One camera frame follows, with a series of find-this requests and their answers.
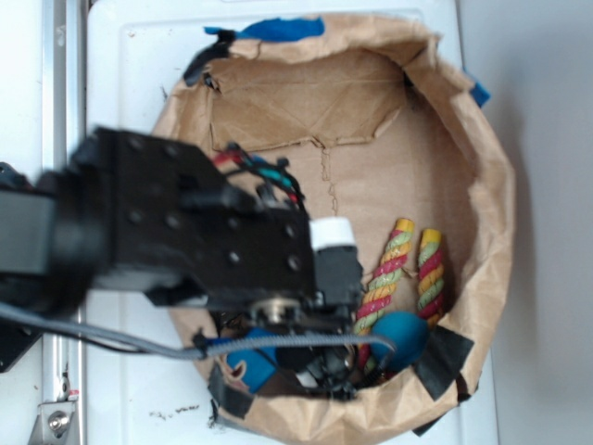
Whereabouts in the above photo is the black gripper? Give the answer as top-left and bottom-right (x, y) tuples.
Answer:
(143, 206), (365, 335)

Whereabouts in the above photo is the blue block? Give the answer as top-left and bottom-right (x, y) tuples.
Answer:
(223, 347), (277, 394)

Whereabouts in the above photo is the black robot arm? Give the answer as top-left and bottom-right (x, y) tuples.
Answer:
(1, 128), (362, 332)

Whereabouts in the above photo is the white tape strip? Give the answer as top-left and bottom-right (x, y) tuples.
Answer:
(309, 216), (356, 251)

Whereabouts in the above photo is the blue ball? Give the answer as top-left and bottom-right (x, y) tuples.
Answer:
(372, 311), (430, 373)

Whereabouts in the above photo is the brown paper bag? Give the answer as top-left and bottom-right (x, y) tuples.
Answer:
(154, 14), (515, 444)

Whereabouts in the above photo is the grey braided cable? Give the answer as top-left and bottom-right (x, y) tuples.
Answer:
(0, 300), (397, 362)

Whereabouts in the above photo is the red black wire bundle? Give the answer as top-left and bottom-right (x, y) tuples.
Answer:
(210, 141), (309, 214)

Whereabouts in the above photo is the multicolour twisted rope toy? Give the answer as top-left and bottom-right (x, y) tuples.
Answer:
(354, 219), (445, 375)

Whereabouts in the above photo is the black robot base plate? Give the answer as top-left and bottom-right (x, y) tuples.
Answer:
(0, 162), (42, 374)

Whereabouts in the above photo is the metal corner bracket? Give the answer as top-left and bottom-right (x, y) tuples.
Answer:
(28, 401), (80, 445)

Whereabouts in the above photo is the aluminium rail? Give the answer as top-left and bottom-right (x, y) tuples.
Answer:
(42, 1), (89, 444)

